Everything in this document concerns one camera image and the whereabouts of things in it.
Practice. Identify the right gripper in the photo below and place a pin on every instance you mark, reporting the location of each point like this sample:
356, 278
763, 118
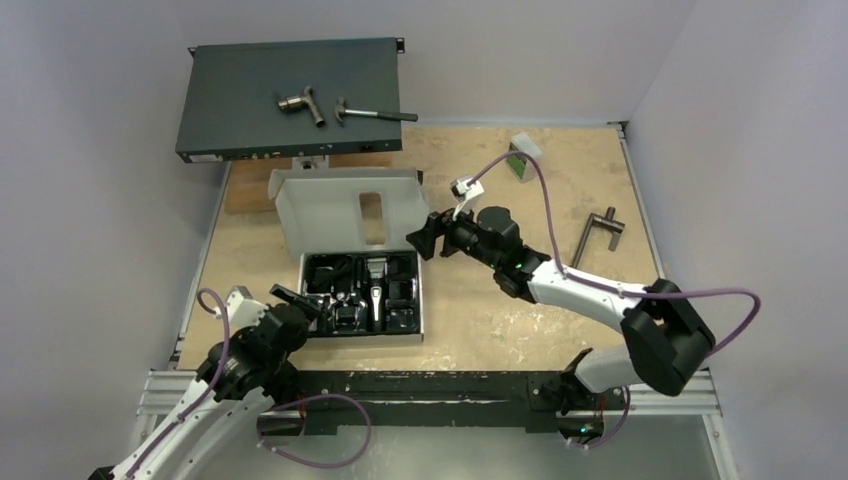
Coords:
444, 232

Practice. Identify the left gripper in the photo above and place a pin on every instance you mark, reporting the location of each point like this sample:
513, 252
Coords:
308, 304

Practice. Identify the small black comb guard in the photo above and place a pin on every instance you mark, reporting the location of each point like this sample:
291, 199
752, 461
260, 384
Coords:
347, 319

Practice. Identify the white hair clipper kit box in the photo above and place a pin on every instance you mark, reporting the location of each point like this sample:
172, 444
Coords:
342, 210

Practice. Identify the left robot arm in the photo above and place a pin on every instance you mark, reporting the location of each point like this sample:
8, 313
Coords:
245, 372

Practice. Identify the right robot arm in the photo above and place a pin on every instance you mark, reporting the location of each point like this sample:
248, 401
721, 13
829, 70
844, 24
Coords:
665, 339

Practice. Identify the black silver hair clipper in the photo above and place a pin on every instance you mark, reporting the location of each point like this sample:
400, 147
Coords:
377, 269

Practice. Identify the black plastic insert tray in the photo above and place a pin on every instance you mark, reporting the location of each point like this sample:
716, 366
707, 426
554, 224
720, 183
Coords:
342, 279

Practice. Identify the white foam block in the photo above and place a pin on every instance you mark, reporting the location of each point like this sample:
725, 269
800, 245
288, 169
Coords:
521, 145

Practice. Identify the wooden board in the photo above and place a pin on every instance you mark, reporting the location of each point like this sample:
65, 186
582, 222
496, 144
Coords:
246, 190

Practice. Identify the small claw hammer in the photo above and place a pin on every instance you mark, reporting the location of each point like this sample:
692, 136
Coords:
342, 111

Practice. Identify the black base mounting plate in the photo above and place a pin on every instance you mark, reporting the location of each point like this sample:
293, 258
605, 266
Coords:
535, 401

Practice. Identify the metal pipe tee fitting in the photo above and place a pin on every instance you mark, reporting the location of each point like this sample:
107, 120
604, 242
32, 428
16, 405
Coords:
302, 101

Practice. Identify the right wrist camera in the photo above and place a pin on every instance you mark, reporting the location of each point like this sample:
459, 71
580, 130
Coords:
467, 191

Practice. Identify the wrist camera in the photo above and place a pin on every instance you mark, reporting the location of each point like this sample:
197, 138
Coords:
467, 191
243, 309

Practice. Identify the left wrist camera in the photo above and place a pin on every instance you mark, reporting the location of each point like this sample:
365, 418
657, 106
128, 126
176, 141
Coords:
243, 309

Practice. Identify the small metal bracket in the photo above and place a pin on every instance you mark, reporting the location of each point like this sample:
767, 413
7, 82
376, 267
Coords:
310, 162

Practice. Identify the dark rack-mount equipment case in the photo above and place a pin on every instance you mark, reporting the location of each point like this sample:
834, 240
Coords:
230, 113

